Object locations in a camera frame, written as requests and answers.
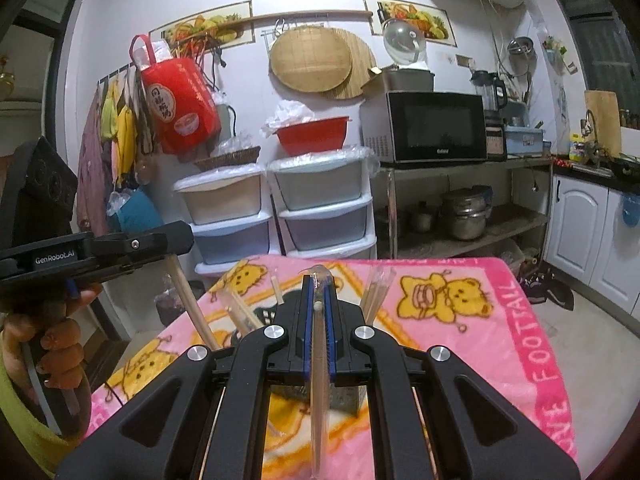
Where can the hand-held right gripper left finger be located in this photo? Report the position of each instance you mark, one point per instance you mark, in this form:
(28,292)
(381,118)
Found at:
(306,320)

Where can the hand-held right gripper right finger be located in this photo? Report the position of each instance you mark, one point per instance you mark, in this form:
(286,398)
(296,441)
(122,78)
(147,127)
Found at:
(331,320)

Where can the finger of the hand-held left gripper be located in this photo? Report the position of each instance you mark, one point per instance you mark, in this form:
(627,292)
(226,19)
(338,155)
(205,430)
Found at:
(150,245)

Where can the chopstick pair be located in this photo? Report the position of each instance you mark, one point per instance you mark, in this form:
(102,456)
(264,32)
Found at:
(192,305)
(278,290)
(245,315)
(318,410)
(375,292)

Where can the green mesh utensil holder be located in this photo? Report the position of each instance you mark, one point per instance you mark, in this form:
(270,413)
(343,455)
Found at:
(350,400)

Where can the person's left hand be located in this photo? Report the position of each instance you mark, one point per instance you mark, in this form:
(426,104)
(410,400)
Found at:
(60,335)

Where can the blue bag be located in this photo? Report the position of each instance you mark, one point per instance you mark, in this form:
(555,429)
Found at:
(137,212)

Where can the black-lined trash bin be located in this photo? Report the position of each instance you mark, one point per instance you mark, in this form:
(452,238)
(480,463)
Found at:
(172,305)

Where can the stacked plastic drawer units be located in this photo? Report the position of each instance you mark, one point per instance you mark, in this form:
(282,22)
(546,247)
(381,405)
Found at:
(225,210)

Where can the pink hanging garment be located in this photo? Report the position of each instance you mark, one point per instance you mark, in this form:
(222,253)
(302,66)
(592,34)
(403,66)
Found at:
(92,170)

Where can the wicker basket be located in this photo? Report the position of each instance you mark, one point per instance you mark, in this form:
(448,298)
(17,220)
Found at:
(227,159)

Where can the yellow hanging cloths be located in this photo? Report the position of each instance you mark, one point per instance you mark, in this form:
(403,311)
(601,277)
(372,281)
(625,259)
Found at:
(120,130)

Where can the printed pink blanket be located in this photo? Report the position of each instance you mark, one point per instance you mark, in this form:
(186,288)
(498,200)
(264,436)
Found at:
(450,320)

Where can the white plastic drawer unit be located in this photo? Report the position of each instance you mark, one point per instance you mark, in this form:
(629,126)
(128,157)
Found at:
(320,195)

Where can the red tote bag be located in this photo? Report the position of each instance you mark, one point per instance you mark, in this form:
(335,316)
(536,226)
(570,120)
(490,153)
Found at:
(180,105)

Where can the stacked steel pots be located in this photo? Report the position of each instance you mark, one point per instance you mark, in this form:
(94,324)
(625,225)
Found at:
(467,215)

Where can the red plastic basin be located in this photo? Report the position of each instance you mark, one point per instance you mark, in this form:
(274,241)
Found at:
(312,137)

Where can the white plastic bags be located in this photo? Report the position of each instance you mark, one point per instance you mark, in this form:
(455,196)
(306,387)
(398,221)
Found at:
(282,115)

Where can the metal shelf rack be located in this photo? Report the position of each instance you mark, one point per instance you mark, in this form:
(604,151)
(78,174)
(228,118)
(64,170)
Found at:
(515,220)

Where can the black microwave oven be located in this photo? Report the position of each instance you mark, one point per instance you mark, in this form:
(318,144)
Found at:
(425,127)

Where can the dark slippers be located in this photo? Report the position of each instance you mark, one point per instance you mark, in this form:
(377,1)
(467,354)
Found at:
(547,287)

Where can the round bamboo tray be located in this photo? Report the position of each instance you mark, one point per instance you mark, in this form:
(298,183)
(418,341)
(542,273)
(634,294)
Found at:
(310,60)

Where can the round slatted bamboo mat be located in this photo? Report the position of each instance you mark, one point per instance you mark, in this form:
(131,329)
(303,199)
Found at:
(362,70)

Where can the grey lidded container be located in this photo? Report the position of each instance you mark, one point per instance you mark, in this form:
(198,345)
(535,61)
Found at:
(410,80)

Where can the light blue box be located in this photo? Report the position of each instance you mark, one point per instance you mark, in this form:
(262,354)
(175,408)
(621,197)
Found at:
(524,142)

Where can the white kitchen cabinets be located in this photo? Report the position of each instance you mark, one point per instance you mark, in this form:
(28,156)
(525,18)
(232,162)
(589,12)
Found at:
(580,225)

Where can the glass pot lid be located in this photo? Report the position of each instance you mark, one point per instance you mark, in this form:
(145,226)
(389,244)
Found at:
(405,40)

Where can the black kitchen countertop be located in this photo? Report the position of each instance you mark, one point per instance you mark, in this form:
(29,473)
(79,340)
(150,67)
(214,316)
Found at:
(600,175)

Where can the blue hanging pouch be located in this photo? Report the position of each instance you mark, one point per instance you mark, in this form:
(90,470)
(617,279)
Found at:
(631,215)

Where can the hanging steel pot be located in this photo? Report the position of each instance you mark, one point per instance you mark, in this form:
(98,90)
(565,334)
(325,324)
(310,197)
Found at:
(522,55)

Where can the wooden cutting board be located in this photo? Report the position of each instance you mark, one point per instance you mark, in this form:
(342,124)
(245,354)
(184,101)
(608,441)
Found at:
(607,120)

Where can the dark window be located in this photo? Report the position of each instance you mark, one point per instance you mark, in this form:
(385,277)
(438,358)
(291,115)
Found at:
(610,45)

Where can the fruit wall poster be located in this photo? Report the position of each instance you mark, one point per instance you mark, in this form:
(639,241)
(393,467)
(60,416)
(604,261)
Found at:
(210,22)
(435,20)

